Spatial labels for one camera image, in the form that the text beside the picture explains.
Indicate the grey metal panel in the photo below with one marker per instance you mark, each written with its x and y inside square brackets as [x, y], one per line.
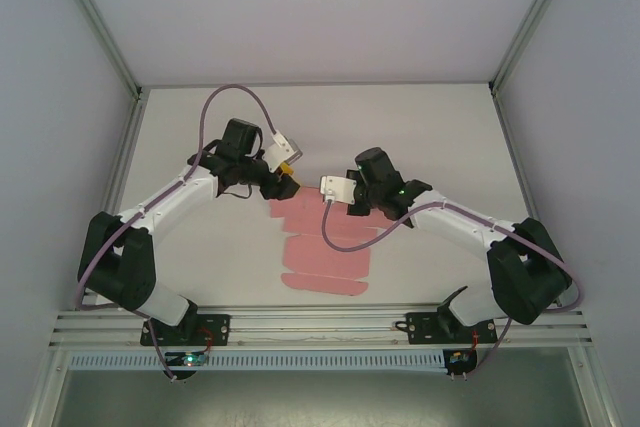
[320, 402]

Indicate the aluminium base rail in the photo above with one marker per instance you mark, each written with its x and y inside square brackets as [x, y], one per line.
[320, 331]

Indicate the aluminium frame post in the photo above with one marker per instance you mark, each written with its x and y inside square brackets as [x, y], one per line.
[96, 17]
[532, 17]

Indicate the aluminium frame leg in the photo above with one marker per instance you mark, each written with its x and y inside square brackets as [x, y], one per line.
[592, 392]
[47, 392]

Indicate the pink cloth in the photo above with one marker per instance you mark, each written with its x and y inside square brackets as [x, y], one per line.
[320, 257]

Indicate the aluminium table side rail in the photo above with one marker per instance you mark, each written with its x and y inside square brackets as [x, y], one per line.
[517, 162]
[120, 162]

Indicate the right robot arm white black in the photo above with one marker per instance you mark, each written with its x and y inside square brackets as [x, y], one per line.
[450, 222]

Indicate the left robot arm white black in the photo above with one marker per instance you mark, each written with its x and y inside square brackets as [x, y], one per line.
[165, 197]

